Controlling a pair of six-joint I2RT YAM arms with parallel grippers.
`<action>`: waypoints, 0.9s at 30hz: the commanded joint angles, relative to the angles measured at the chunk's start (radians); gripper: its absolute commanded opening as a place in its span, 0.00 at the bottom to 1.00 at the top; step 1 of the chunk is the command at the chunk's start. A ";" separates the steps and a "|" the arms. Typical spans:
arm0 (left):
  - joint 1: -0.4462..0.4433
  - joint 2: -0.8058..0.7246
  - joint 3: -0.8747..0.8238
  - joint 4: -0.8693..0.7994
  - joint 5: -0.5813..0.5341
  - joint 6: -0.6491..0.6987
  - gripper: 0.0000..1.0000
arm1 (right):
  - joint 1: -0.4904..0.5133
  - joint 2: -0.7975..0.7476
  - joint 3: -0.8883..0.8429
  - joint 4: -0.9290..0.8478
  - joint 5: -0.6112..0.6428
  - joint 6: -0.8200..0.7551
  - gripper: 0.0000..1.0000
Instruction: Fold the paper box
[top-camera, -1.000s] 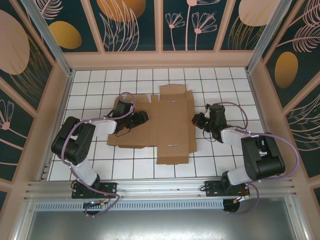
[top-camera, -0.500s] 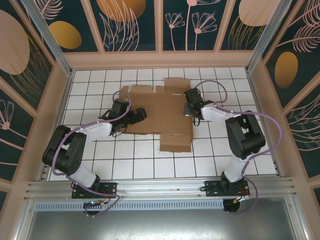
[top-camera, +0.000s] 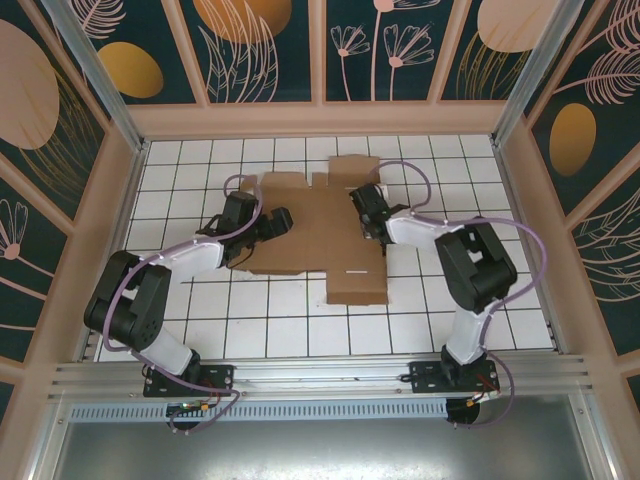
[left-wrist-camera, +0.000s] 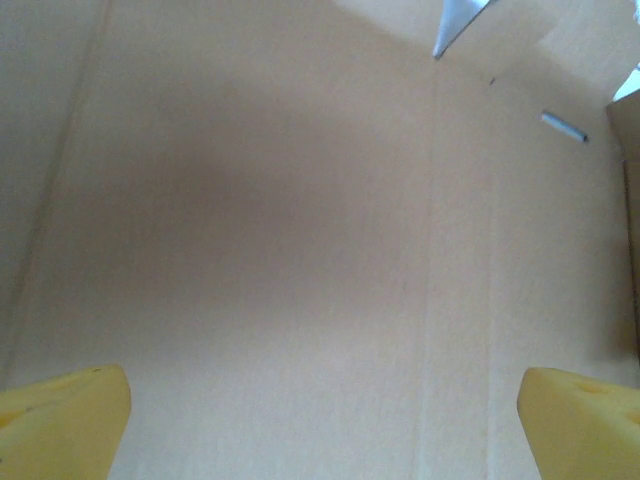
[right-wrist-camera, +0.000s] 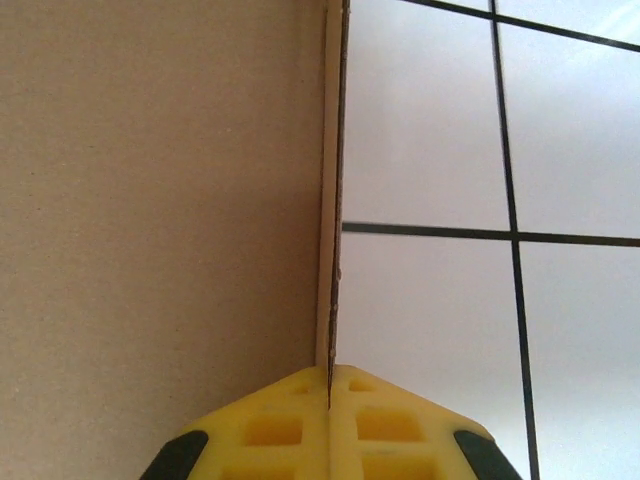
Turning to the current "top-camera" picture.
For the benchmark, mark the brown cardboard paper box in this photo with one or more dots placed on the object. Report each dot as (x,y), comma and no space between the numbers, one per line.
(320,235)

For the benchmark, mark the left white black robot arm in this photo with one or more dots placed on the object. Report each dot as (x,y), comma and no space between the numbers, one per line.
(150,300)

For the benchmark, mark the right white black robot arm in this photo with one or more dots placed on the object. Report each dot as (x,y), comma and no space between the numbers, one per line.
(475,270)

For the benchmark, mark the small green circuit board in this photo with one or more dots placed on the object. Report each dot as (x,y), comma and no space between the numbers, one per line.
(187,407)

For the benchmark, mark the yellow power connector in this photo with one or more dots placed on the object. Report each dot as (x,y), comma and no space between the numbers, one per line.
(474,401)

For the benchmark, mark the grey sheet metal panel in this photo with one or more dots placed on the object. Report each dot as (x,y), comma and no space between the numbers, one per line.
(320,450)

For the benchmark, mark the aluminium side rail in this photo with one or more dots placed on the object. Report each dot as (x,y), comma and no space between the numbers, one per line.
(129,200)

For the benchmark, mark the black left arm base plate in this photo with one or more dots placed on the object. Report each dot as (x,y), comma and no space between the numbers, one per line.
(222,372)

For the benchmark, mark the aluminium mounting rail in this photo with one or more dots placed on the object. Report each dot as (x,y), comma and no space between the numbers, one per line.
(320,372)

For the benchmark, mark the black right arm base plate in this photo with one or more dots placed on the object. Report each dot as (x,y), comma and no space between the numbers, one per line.
(425,377)

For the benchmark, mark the aluminium frame post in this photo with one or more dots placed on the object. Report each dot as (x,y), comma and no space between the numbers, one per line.
(531,75)
(100,75)

